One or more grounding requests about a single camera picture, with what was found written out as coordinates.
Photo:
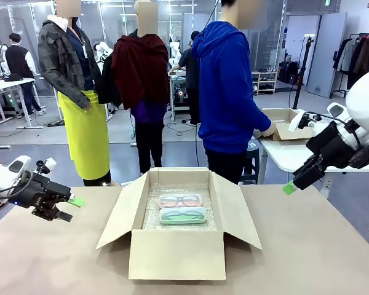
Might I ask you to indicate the large open cardboard box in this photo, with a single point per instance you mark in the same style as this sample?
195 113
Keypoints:
175 255

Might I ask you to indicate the grey partition panel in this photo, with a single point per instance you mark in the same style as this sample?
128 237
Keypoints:
326 55

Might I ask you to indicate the person in blue hoodie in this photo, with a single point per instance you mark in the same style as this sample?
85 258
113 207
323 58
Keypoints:
224 77

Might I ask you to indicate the person in black vest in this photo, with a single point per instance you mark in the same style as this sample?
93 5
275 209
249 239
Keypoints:
18 61

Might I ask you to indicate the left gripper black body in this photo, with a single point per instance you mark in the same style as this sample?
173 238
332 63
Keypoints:
34 193

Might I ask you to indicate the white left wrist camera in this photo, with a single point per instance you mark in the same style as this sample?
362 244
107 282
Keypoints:
49 163

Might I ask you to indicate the machine with coloured fan light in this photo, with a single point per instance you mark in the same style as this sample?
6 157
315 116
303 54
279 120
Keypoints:
180 95

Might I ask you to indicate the black suitcases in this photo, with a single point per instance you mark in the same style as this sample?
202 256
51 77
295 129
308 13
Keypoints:
287 72

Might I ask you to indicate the black light stand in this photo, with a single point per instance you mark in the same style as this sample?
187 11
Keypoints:
304 67

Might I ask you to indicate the pink transparent glasses case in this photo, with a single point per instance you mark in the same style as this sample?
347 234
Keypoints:
160 201

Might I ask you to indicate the person's right hand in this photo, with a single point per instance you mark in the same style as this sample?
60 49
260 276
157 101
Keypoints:
269 132

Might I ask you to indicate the white height-adjustable desk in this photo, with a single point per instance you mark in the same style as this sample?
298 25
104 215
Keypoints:
6 84

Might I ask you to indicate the clothes rack with coats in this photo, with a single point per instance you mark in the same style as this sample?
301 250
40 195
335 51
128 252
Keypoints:
359 58

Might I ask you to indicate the mannequin in camouflage jacket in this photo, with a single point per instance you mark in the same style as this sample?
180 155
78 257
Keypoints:
58 61

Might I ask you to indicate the small cardboard box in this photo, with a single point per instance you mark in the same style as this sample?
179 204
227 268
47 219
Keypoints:
292 133

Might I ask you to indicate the white side table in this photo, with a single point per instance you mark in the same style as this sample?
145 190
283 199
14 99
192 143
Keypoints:
280 153

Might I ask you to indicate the black glasses in green case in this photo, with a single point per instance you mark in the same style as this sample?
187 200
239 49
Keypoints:
184 214

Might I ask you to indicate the black glasses in pink case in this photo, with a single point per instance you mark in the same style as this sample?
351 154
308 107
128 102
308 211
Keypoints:
180 199

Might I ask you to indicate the clear bubble wrap sheet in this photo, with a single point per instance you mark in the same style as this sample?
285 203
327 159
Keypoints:
153 215

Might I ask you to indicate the green transparent glasses case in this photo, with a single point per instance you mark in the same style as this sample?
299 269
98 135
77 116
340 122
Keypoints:
161 219

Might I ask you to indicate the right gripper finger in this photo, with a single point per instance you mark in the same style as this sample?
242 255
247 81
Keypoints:
310 163
309 178

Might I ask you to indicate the maroon shawl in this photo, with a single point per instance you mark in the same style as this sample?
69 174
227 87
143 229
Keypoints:
141 70

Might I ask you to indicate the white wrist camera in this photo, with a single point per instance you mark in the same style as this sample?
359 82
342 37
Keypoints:
49 163
295 123

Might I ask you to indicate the yellow apron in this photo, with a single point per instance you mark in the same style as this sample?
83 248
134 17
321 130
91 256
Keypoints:
86 138

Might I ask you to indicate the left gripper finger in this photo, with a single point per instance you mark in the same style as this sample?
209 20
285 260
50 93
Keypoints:
64 216
77 202

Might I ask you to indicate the person in dark shirt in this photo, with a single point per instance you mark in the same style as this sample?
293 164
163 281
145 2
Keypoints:
190 70

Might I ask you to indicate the person's right forearm blue sleeve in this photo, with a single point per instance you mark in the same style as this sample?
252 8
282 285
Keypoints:
258 120

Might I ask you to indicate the black bag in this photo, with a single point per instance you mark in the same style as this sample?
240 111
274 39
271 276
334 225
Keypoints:
12 77

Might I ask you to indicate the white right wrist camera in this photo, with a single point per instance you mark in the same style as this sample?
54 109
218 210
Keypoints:
295 123

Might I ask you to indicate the black hanging garment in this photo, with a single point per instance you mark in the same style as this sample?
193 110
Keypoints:
109 83

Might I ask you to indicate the wooden shoe shelf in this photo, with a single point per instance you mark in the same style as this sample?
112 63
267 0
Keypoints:
264 81

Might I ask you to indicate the mannequin in purple shirt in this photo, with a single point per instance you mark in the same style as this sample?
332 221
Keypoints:
147 129

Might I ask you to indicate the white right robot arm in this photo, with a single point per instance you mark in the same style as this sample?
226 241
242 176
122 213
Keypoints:
366 101

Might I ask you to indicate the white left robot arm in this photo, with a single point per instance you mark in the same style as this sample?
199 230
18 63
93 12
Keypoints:
3 178

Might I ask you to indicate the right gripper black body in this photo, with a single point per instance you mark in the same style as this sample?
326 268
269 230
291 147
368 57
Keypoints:
330 144

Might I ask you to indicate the grey plastic stool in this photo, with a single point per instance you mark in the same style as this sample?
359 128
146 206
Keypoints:
250 163

